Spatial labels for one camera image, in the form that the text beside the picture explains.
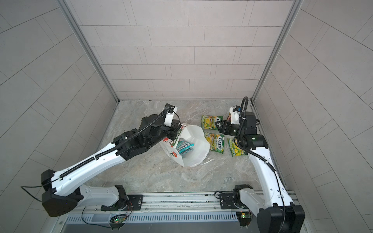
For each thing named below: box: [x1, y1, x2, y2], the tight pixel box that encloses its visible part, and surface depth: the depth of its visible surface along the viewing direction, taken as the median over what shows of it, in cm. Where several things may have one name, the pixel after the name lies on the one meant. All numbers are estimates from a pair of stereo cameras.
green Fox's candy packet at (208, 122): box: [201, 115, 223, 131], surface depth 104 cm
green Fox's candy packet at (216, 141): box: [204, 132, 225, 154], surface depth 93 cm
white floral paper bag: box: [159, 124, 215, 167], surface depth 75 cm
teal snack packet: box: [175, 137, 195, 156], surface depth 83 cm
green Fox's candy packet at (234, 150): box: [227, 137, 249, 157], surface depth 88 cm
